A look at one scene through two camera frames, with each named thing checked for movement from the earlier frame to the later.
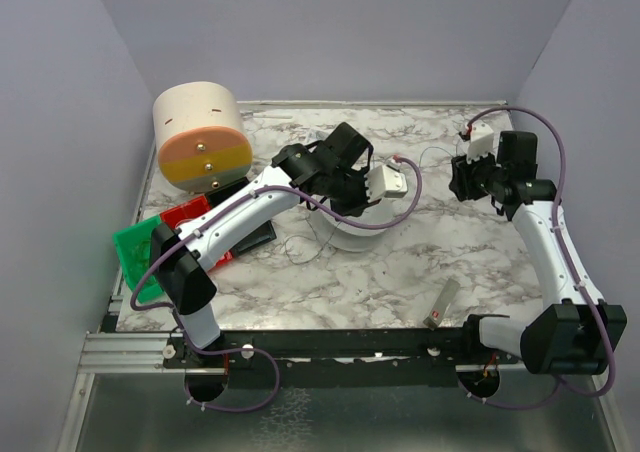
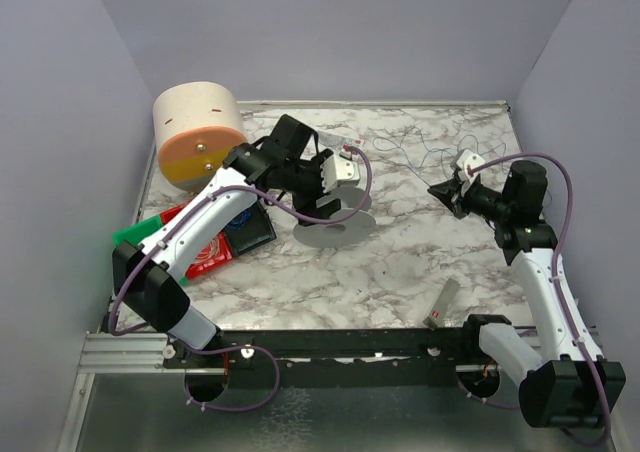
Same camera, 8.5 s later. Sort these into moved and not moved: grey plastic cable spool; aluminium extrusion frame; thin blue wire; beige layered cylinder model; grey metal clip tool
Moved: grey plastic cable spool; thin blue wire
Not moved: aluminium extrusion frame; grey metal clip tool; beige layered cylinder model
